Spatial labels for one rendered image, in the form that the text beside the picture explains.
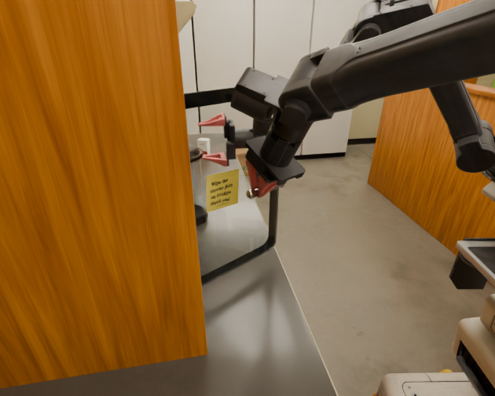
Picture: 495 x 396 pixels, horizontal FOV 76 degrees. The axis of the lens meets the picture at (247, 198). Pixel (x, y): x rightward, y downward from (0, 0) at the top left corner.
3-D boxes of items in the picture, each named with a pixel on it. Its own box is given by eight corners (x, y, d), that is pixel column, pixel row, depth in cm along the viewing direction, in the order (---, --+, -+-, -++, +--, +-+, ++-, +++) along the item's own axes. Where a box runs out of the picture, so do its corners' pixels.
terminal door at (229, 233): (163, 303, 64) (129, 100, 45) (273, 245, 81) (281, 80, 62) (166, 306, 63) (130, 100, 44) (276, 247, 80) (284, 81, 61)
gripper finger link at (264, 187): (254, 210, 59) (272, 176, 52) (232, 183, 61) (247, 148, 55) (280, 199, 63) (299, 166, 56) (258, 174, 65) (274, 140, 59)
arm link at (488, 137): (515, 162, 70) (511, 145, 73) (488, 135, 67) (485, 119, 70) (471, 178, 77) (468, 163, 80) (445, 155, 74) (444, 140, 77)
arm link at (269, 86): (310, 115, 39) (335, 64, 41) (228, 73, 39) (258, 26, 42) (287, 155, 50) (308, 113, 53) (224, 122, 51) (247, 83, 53)
